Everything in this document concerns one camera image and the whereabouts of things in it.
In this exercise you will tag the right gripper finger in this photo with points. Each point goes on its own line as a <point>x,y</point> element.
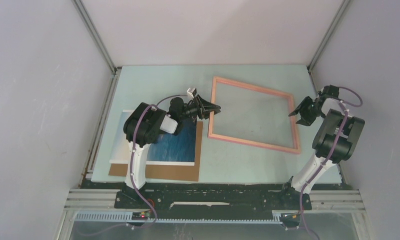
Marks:
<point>304,109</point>
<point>307,119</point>

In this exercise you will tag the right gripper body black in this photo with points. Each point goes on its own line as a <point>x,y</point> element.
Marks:
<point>316,111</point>

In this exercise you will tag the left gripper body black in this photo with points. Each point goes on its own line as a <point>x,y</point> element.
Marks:
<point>191,110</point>

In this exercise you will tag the pink wooden picture frame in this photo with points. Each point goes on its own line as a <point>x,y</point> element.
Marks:
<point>296,149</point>

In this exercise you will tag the landscape photo print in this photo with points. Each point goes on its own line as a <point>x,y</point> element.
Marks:
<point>170,150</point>

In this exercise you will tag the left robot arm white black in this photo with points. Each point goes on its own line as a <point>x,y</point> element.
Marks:
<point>148,122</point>

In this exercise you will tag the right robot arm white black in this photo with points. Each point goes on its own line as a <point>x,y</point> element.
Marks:
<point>335,140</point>

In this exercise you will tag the brown backing board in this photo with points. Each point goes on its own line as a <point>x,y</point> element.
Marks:
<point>168,172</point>

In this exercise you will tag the small circuit board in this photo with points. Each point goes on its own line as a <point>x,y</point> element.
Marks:
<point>140,216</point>

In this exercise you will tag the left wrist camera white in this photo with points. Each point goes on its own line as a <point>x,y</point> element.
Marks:
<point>191,92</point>

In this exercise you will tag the right corner metal post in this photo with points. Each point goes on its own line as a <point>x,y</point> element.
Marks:
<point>336,20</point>

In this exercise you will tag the corner metal post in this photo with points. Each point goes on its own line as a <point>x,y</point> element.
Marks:
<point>93,32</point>
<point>336,20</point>

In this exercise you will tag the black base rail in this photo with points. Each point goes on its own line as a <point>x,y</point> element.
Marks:
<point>240,196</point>

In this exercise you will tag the left corner metal post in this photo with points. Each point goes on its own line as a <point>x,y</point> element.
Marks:
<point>93,32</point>

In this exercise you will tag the white cable duct strip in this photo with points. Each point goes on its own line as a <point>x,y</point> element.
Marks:
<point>126,217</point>

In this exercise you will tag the aluminium frame rails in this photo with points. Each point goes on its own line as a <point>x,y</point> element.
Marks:
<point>320,201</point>

